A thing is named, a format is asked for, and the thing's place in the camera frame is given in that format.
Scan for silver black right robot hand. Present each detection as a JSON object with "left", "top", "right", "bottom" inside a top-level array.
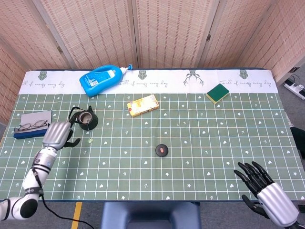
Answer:
[{"left": 234, "top": 161, "right": 300, "bottom": 227}]

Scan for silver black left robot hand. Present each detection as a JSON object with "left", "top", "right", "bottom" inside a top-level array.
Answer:
[{"left": 42, "top": 112, "right": 83, "bottom": 151}]

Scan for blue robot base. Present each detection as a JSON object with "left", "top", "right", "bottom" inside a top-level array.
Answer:
[{"left": 101, "top": 202, "right": 202, "bottom": 229}]

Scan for black cast iron teapot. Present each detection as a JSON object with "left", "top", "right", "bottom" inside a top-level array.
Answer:
[{"left": 69, "top": 105, "right": 99, "bottom": 131}]

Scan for black framed eyeglasses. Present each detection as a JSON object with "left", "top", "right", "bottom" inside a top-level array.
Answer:
[{"left": 18, "top": 120, "right": 49, "bottom": 132}]

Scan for blue glasses case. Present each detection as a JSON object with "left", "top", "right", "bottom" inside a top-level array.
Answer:
[{"left": 13, "top": 110, "right": 53, "bottom": 139}]

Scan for blue detergent pump bottle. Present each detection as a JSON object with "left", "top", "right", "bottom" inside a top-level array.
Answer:
[{"left": 79, "top": 63, "right": 133, "bottom": 97}]

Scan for yellow floor tape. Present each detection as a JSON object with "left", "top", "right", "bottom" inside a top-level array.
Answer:
[{"left": 71, "top": 202, "right": 83, "bottom": 229}]

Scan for yellow cardboard box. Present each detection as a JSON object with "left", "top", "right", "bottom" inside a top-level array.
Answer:
[{"left": 126, "top": 94, "right": 160, "bottom": 117}]

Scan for black lid with orange knob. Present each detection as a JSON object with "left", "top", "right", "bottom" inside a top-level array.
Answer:
[{"left": 155, "top": 144, "right": 170, "bottom": 157}]

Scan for green checked tablecloth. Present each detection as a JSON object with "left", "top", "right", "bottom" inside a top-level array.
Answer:
[{"left": 0, "top": 69, "right": 300, "bottom": 201}]

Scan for woven bamboo folding screen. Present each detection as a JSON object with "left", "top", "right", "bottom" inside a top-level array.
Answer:
[{"left": 0, "top": 0, "right": 305, "bottom": 125}]

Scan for white power strip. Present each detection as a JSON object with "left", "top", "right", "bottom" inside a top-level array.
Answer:
[{"left": 283, "top": 80, "right": 305, "bottom": 100}]

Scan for green yellow sponge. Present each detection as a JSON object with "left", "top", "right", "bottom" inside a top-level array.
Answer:
[{"left": 206, "top": 83, "right": 230, "bottom": 105}]

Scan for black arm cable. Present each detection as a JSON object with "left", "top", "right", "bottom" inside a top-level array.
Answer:
[{"left": 32, "top": 167, "right": 103, "bottom": 229}]

